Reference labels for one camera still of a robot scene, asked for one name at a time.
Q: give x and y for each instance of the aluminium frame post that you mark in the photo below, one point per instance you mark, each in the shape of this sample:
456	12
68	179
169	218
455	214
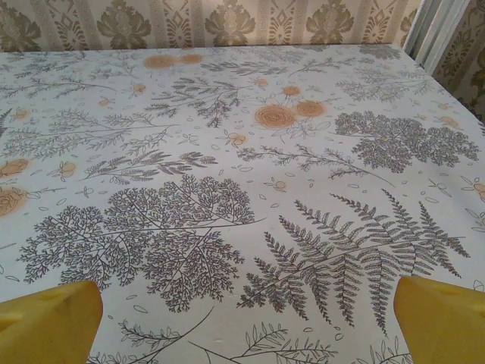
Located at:
435	30

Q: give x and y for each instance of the floral fern print tablecloth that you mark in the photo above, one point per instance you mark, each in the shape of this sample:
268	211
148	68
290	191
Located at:
242	197

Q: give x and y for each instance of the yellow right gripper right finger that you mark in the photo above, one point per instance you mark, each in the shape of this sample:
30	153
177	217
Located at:
443	326

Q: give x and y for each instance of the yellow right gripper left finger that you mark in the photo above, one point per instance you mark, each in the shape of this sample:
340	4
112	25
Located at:
49	326

